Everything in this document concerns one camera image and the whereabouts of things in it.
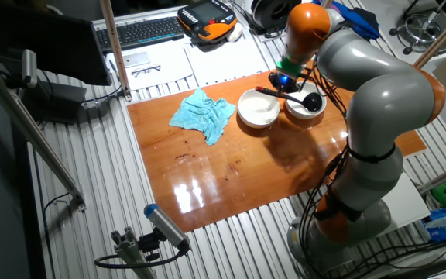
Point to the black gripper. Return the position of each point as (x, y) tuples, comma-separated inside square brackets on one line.
[(283, 81)]

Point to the black ladle with red tip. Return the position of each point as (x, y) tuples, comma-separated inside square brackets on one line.
[(313, 102)]

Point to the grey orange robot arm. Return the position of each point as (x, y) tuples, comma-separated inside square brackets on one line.
[(385, 97)]

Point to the white ceramic bowl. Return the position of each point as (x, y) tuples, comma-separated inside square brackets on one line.
[(298, 112), (258, 110)]

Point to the white computer mouse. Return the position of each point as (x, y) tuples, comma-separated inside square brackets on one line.
[(235, 33)]

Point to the black filament spool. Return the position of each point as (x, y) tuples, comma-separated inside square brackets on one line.
[(273, 11)]

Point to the teal terry cloth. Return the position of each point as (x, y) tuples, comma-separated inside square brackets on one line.
[(203, 116)]

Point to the blue fabric bag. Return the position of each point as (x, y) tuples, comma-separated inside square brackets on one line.
[(354, 21)]

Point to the orange black teach pendant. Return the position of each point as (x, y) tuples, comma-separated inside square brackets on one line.
[(207, 15)]

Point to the brown wooden board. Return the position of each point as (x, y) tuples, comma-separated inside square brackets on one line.
[(227, 174)]

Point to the printed paper sheet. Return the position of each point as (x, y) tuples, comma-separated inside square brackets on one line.
[(169, 66)]

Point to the black eyeglasses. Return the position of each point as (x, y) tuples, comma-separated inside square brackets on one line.
[(145, 70)]

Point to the silver smartphone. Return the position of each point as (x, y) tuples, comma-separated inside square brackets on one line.
[(136, 59)]

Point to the black keyboard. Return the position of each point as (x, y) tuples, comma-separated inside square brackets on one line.
[(141, 33)]

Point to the chrome stool base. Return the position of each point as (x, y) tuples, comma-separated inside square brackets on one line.
[(424, 28)]

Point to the blue tissue pack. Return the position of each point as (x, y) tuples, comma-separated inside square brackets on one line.
[(441, 224)]

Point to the black monitor base box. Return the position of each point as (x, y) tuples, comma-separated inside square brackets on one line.
[(60, 100)]

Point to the black computer monitor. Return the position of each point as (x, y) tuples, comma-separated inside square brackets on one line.
[(52, 42)]

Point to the aluminium frame post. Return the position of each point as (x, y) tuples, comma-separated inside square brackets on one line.
[(114, 46), (443, 177), (443, 36), (33, 135), (326, 3)]

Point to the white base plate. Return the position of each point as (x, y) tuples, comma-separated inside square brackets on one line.
[(405, 205)]

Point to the grey camera with blue end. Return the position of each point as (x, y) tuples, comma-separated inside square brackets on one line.
[(165, 224)]

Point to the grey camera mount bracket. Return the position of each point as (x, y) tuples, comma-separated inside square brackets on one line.
[(130, 252)]

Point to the small grey mounted camera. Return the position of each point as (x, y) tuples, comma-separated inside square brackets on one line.
[(29, 66)]

